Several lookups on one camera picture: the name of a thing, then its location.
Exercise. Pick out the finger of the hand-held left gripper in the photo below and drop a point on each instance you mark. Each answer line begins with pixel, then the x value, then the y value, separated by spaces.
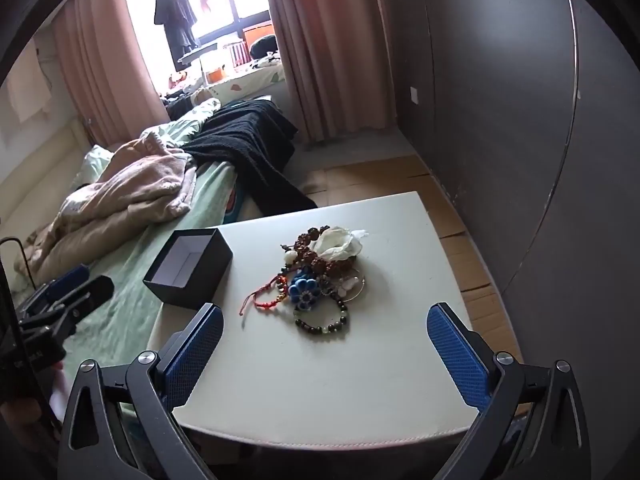
pixel 70 277
pixel 92 290

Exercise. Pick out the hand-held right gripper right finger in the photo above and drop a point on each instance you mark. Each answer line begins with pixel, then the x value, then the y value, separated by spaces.
pixel 457 360

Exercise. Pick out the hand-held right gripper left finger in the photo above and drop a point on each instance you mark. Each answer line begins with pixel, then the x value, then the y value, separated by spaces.
pixel 195 355

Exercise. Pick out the black jewelry box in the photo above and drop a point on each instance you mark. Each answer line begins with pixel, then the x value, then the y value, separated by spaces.
pixel 187 270

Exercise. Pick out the silver butterfly bangle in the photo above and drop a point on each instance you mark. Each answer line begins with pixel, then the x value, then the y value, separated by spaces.
pixel 354 287

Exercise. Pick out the white fabric flower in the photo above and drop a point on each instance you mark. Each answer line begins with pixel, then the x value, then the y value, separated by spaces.
pixel 335 245

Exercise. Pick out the person's left hand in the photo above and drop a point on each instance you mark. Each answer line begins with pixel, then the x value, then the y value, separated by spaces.
pixel 61 390

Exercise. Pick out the bed with green sheet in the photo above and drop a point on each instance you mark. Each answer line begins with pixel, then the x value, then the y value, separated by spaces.
pixel 150 270

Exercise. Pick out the pink fleece blanket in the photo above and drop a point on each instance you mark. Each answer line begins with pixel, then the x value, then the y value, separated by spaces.
pixel 125 185

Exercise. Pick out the cardboard floor sheets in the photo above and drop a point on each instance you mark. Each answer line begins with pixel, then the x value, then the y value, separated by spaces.
pixel 450 240

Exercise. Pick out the green floral quilt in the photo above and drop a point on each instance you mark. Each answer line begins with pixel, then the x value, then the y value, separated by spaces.
pixel 185 122

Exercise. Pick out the black knitted blanket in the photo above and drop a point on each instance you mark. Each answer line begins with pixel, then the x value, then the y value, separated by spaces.
pixel 245 145

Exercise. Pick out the pink curtain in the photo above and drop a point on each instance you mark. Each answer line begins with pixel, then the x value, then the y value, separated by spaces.
pixel 320 35
pixel 100 60

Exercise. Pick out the floral window seat cushion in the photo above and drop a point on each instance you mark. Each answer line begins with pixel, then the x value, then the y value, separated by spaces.
pixel 245 85

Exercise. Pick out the dark grey wardrobe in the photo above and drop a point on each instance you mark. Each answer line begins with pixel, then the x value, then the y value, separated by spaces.
pixel 475 85

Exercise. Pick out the black hanging clothing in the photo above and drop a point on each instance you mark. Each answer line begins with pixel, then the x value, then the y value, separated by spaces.
pixel 172 15

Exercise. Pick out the orange box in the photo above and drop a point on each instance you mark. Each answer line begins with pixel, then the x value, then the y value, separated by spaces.
pixel 257 35

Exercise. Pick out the white cloth on wall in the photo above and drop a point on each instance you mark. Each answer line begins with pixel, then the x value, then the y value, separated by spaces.
pixel 25 85

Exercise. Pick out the white wall socket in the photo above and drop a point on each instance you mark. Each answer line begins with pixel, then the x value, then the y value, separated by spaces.
pixel 414 95

